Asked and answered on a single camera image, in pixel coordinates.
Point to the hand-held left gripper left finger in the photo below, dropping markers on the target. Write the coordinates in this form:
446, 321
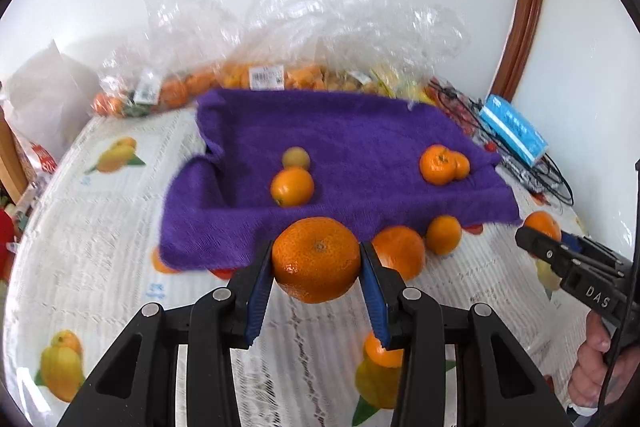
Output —
260, 297

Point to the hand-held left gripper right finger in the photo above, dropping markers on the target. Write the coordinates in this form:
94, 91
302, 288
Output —
375, 302

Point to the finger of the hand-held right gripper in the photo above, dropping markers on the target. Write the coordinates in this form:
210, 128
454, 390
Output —
540, 246
572, 241

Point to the small yellow-green citrus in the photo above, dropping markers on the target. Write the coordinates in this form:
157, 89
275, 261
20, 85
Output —
295, 156

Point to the purple towel covered tray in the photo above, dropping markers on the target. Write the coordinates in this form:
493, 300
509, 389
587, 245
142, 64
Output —
350, 132

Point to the person's right hand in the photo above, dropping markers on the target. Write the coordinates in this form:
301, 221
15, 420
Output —
587, 382

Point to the red cherry tomato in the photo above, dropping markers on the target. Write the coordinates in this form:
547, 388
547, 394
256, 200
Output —
492, 147

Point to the blue tissue box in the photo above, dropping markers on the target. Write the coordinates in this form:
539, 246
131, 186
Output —
515, 132

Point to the clear bag of red produce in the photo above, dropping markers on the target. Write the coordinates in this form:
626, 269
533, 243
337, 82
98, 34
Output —
457, 112

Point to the mango print tablecloth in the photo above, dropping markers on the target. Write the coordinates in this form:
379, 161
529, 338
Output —
100, 232

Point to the clear bag of yellow produce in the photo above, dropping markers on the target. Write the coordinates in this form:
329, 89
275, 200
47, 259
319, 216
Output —
395, 79

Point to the clear bag of golden berries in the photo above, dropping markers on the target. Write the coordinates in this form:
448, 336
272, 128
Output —
345, 83

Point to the clear bag of oranges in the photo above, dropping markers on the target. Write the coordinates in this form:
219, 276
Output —
172, 92

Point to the white bag with red print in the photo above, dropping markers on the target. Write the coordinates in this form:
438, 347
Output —
42, 157

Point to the red paper bag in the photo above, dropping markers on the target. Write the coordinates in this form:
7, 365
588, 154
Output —
6, 237

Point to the wooden chair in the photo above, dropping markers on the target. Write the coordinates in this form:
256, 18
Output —
10, 157

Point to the white plastic bag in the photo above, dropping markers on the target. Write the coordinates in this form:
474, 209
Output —
50, 92

